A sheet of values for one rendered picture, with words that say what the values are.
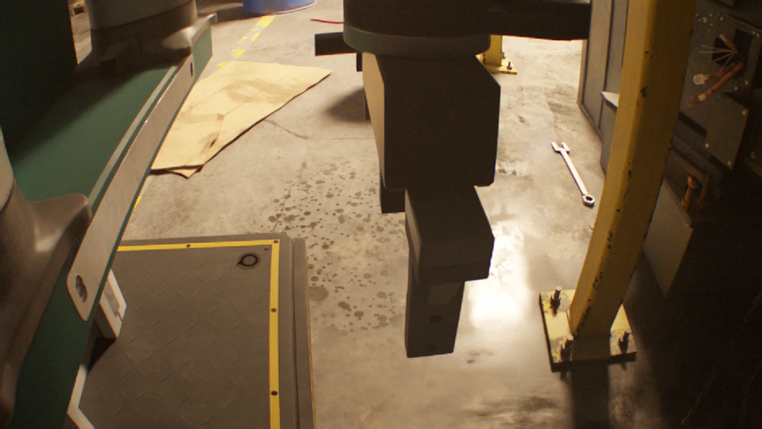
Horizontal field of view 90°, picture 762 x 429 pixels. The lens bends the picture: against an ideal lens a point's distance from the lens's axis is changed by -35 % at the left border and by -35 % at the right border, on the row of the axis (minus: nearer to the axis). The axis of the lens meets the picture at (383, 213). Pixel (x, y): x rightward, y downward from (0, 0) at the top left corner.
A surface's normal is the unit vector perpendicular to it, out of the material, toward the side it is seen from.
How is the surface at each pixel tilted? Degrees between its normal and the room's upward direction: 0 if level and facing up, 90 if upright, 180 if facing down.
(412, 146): 90
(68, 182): 0
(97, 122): 0
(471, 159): 90
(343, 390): 0
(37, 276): 61
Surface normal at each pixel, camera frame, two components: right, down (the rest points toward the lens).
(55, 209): 0.18, -0.89
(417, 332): 0.11, 0.58
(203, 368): 0.00, -0.81
